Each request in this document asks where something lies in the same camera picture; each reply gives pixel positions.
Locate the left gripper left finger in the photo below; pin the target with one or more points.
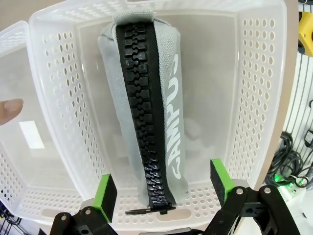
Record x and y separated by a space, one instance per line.
107 195

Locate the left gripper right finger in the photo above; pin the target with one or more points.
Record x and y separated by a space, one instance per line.
220 181

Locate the grey CAMPUS pencil case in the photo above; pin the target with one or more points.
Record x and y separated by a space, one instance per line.
144 98

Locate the person right hand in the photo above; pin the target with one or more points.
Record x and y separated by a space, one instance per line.
11 110

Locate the white power strip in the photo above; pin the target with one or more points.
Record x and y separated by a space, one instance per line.
293 193

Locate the white perforated plastic basket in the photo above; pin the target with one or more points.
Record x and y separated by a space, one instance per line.
14 176
256 98

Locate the white slatted panel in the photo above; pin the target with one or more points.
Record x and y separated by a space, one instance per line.
300 98

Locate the yellow box with holes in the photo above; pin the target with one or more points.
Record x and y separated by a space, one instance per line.
306 31

